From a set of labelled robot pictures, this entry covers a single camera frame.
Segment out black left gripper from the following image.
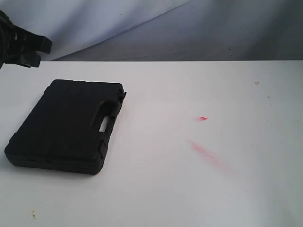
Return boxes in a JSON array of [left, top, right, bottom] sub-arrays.
[[0, 10, 53, 68]]

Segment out black plastic tool case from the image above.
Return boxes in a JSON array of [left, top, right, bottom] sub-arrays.
[[4, 79, 126, 175]]

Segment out white backdrop cloth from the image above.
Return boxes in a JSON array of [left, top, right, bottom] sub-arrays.
[[0, 0, 303, 61]]

